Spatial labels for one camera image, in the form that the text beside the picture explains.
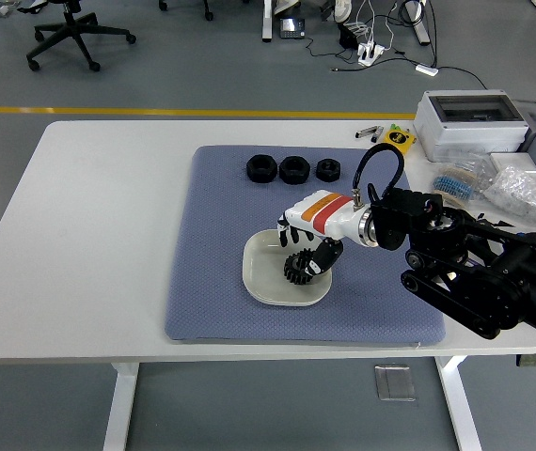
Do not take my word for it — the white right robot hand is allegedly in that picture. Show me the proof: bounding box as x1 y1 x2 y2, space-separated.
276 189 368 279

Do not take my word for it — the large black gear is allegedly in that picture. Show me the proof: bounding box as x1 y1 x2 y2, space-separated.
282 256 316 286

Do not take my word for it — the small black hex nut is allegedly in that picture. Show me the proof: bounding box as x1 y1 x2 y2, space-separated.
315 157 342 182

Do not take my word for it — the large black hex nut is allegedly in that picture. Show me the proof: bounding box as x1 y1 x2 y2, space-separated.
278 155 312 185
244 153 278 184

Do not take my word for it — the white flat box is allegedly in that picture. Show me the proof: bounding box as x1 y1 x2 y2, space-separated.
489 150 536 178

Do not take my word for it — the white square plate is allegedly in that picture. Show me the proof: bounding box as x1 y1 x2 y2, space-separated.
241 227 334 308

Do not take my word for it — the silver folding tool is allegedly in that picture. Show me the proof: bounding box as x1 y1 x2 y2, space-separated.
355 125 385 142

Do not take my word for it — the yellow tape measure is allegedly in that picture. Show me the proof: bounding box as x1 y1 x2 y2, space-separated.
381 127 418 157

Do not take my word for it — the blue-grey textured mat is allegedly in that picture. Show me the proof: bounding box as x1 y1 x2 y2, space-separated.
163 144 447 349

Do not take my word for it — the clear bag of blue resistors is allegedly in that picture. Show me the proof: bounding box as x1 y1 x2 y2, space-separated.
430 153 495 208

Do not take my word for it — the white power strip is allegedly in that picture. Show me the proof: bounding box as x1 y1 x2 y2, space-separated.
356 40 386 66

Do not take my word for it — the black charger block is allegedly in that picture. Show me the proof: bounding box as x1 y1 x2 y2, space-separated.
338 22 361 51

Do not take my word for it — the metal floor plate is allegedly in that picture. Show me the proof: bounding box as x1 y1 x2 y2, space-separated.
373 364 418 403

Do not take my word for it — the black desk phone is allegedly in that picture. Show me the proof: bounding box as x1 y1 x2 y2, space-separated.
278 17 307 40

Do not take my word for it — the clear bag of white parts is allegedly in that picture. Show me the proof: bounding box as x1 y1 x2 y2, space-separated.
483 163 536 226

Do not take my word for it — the black office chair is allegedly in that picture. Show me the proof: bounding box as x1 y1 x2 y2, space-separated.
25 0 137 73
157 0 216 23

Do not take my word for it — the white table leg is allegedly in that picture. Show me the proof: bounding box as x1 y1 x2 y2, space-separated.
435 355 483 451
102 362 141 451

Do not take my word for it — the grey electrical enclosure box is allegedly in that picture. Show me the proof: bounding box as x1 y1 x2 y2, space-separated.
412 88 530 163

